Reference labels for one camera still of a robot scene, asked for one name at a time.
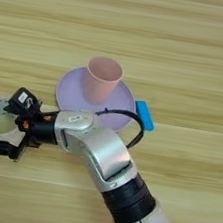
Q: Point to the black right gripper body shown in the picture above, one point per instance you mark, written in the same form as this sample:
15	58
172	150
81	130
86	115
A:
41	130

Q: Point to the pink plastic cup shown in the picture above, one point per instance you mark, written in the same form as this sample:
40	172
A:
101	81

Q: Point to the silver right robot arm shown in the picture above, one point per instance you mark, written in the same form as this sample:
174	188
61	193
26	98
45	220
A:
107	153

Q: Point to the purple round plate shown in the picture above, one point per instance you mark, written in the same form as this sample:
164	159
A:
71	90

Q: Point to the blue eraser block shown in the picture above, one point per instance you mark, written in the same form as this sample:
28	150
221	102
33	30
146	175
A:
145	115

